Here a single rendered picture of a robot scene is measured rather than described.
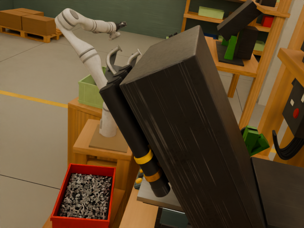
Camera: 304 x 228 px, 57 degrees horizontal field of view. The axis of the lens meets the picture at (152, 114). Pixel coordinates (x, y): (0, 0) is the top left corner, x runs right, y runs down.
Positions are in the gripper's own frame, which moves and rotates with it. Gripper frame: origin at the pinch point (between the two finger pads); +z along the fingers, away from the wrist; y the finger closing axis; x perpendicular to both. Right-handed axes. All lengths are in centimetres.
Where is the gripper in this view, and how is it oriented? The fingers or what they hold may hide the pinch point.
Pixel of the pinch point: (120, 27)
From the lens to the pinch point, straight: 211.9
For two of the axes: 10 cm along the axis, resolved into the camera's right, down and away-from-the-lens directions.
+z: 3.2, -2.7, 9.1
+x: 3.9, 9.1, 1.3
